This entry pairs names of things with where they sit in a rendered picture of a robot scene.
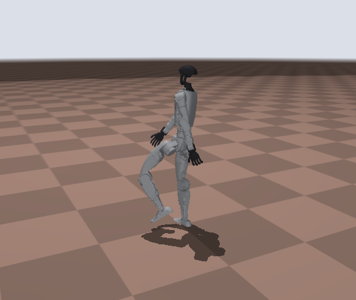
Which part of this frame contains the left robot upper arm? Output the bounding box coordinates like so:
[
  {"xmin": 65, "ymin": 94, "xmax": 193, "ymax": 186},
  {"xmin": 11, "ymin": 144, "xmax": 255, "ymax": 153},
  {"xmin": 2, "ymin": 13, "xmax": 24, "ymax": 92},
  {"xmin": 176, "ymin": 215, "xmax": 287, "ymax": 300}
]
[{"xmin": 175, "ymin": 92, "xmax": 189, "ymax": 127}]

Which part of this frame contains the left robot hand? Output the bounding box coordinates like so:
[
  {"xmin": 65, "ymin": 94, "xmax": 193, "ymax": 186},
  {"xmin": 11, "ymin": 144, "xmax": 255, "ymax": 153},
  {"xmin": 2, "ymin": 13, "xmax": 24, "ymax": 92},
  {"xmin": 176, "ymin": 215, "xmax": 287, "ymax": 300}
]
[{"xmin": 187, "ymin": 143, "xmax": 203, "ymax": 166}]

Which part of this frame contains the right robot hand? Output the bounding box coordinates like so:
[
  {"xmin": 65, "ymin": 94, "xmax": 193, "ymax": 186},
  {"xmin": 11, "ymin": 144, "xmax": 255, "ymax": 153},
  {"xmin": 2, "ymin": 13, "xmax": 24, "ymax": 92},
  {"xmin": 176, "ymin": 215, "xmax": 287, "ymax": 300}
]
[{"xmin": 151, "ymin": 126, "xmax": 166, "ymax": 147}]

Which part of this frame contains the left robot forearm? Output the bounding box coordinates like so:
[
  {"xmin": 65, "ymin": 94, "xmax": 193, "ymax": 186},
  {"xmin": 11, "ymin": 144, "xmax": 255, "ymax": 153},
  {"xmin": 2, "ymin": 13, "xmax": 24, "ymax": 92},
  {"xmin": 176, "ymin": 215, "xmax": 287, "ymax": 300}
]
[{"xmin": 180, "ymin": 118, "xmax": 194, "ymax": 151}]

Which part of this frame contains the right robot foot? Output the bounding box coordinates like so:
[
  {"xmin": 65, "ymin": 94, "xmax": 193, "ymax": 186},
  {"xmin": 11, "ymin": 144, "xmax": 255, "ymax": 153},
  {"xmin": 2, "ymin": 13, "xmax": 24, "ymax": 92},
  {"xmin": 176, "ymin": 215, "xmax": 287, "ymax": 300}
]
[{"xmin": 174, "ymin": 217, "xmax": 192, "ymax": 227}]

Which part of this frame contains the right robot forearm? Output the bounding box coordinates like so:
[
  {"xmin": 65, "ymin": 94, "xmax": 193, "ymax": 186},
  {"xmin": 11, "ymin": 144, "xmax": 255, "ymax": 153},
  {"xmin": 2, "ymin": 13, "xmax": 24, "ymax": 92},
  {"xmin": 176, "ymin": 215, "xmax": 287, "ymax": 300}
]
[{"xmin": 162, "ymin": 116, "xmax": 175, "ymax": 134}]

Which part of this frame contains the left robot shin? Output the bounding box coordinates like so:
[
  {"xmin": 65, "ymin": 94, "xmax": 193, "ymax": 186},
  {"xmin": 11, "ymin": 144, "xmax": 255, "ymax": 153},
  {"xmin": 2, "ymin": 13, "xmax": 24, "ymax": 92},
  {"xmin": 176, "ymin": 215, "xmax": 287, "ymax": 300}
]
[{"xmin": 138, "ymin": 174, "xmax": 164, "ymax": 212}]

